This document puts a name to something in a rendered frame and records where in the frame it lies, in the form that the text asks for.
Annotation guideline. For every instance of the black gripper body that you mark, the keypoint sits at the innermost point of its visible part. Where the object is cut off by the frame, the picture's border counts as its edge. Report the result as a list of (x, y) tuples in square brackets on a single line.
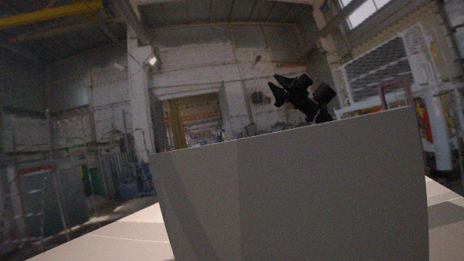
[(294, 95)]

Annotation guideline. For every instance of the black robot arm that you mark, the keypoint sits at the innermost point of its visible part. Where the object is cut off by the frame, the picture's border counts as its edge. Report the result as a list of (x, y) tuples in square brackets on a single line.
[(323, 94)]

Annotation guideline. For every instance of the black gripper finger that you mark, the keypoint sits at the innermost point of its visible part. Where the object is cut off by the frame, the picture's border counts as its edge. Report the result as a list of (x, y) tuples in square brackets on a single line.
[(285, 82), (277, 92)]

